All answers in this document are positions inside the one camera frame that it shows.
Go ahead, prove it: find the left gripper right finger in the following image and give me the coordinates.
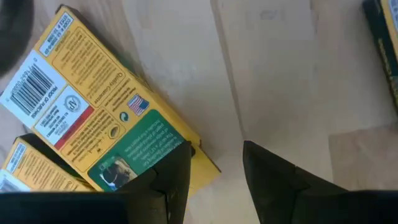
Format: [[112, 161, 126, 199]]
[[242, 140, 346, 224]]

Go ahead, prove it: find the yellow crayon box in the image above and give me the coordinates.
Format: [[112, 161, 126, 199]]
[[0, 133, 96, 193], [361, 0, 398, 116], [0, 3, 222, 200]]

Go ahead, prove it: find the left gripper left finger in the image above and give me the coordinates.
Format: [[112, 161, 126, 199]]
[[119, 140, 193, 224]]

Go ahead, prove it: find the black blurred round object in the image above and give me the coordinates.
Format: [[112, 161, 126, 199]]
[[0, 0, 35, 77]]

